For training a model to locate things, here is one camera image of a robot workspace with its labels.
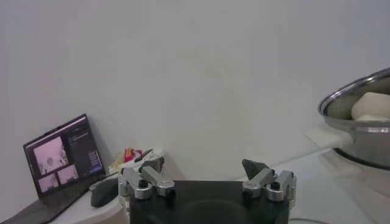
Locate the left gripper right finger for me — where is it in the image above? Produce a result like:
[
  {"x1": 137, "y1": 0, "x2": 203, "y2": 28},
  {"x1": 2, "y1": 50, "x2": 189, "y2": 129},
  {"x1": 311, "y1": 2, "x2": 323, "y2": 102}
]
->
[{"x1": 242, "y1": 158, "x2": 297, "y2": 202}]

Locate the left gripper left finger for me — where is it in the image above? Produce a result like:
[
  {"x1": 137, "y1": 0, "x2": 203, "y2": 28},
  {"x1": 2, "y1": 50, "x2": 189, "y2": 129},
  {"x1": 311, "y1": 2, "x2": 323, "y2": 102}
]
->
[{"x1": 118, "y1": 156, "x2": 177, "y2": 200}]

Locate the black and white device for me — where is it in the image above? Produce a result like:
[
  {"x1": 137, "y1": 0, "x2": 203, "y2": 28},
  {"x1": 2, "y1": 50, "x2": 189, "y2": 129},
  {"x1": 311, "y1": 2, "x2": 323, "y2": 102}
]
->
[{"x1": 133, "y1": 148, "x2": 165, "y2": 165}]

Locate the yellow snack packet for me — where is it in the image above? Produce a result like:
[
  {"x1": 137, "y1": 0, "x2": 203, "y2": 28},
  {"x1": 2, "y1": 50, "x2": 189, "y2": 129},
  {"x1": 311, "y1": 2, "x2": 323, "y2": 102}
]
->
[{"x1": 108, "y1": 152, "x2": 126, "y2": 174}]

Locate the white laptop side table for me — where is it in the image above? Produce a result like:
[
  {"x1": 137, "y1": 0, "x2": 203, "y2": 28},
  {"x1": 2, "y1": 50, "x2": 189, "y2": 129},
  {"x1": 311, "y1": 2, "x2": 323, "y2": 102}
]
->
[{"x1": 45, "y1": 152, "x2": 171, "y2": 224}]

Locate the red snack packet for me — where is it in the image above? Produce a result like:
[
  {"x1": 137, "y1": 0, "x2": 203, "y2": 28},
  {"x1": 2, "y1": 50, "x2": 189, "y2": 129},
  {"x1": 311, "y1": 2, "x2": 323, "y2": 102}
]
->
[{"x1": 123, "y1": 147, "x2": 143, "y2": 164}]

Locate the black laptop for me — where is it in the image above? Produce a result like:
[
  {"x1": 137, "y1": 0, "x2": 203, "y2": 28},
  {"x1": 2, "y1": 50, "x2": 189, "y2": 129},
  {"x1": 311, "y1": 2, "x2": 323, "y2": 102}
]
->
[{"x1": 0, "y1": 113, "x2": 106, "y2": 224}]

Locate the black computer mouse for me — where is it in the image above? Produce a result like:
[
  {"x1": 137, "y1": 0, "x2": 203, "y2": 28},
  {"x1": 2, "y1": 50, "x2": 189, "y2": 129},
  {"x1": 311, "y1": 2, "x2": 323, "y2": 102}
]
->
[{"x1": 90, "y1": 177, "x2": 119, "y2": 208}]

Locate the perforated steel steamer basket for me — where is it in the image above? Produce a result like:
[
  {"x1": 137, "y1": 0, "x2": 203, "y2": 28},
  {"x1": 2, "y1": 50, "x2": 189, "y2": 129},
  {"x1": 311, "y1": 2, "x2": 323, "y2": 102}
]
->
[{"x1": 304, "y1": 67, "x2": 390, "y2": 171}]

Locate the white steamed baozi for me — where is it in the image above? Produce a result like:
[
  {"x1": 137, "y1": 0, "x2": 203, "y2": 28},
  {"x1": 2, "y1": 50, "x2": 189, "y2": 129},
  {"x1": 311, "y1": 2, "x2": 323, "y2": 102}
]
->
[{"x1": 350, "y1": 91, "x2": 390, "y2": 121}]

